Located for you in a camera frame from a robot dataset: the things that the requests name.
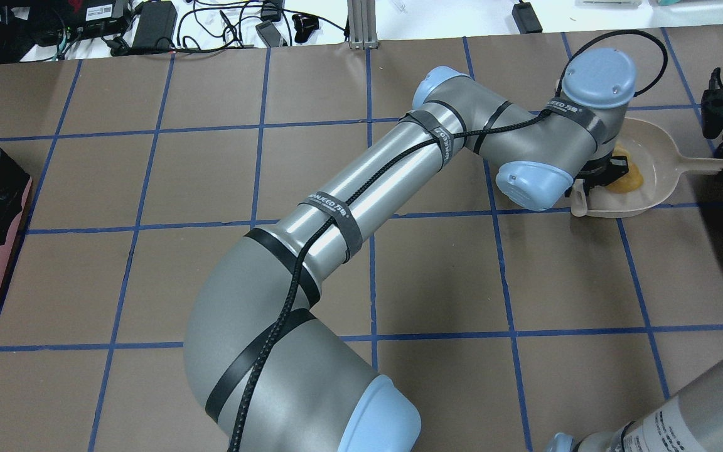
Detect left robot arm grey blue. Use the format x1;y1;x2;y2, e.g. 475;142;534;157
183;48;638;451

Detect black power adapter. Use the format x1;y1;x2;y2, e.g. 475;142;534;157
130;1;178;55

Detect aluminium frame post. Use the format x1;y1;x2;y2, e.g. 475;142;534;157
347;0;380;50

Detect white hand brush black bristles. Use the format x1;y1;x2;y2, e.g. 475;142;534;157
570;178;589;217

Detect glossy brown bread roll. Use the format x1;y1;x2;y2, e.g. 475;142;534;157
605;143;645;194

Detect white plastic dustpan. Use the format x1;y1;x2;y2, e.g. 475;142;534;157
586;118;723;218

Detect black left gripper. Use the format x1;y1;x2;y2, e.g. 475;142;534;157
579;155;630;192

